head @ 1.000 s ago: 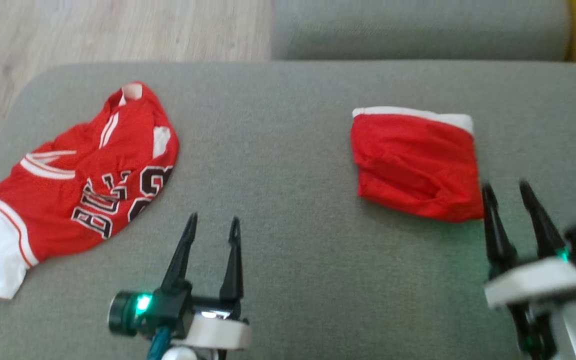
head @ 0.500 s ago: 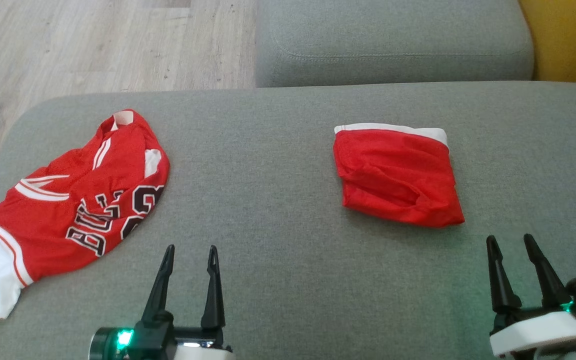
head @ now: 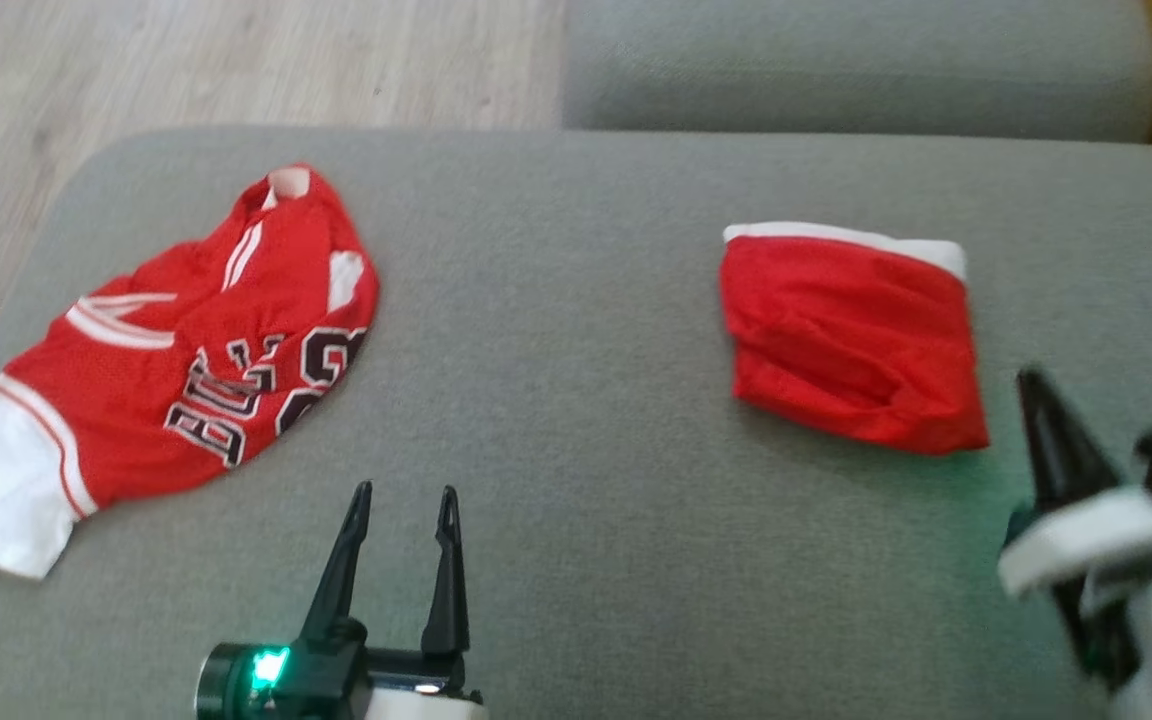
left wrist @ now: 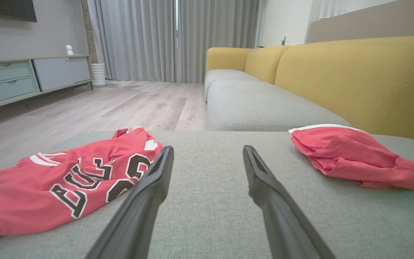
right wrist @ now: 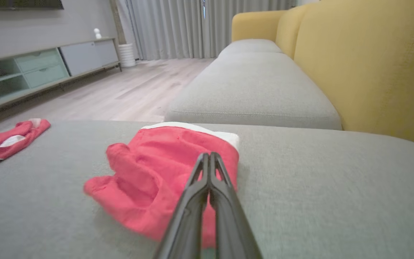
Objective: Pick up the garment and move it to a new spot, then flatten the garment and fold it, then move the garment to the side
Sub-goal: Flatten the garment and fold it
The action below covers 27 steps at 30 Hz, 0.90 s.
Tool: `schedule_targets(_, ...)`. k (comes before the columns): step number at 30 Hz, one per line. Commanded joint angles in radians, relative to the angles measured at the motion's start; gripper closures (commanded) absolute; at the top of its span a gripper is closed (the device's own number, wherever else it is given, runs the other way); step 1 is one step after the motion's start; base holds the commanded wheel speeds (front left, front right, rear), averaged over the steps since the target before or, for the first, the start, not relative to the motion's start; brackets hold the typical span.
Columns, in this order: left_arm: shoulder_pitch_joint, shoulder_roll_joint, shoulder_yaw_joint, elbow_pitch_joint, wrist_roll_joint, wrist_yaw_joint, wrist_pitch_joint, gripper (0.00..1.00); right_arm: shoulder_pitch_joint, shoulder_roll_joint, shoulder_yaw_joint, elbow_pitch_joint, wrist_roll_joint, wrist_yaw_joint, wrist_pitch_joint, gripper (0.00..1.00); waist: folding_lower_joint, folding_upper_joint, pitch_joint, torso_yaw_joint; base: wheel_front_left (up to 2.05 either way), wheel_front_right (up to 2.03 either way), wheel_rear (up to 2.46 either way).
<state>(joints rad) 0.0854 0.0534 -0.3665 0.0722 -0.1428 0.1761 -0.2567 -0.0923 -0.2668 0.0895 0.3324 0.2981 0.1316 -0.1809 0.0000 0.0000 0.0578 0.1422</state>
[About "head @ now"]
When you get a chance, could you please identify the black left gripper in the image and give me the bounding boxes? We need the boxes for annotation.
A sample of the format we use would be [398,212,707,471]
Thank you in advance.
[193,481,483,720]

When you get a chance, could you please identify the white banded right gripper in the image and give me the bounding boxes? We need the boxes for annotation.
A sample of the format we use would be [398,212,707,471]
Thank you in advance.
[996,367,1152,693]

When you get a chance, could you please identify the red shorts with white waistband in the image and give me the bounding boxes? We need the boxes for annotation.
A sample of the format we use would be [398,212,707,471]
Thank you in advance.
[718,221,991,457]

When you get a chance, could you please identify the red jersey with black letters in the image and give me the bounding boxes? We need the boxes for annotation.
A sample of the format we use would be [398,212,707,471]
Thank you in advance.
[0,163,381,582]

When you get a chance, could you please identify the large grey sofa seat cushion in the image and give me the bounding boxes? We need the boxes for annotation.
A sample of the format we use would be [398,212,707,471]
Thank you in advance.
[0,124,1152,720]

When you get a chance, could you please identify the small grey sofa seat cushion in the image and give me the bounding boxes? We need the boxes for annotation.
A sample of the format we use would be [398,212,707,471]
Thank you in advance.
[562,0,1152,144]

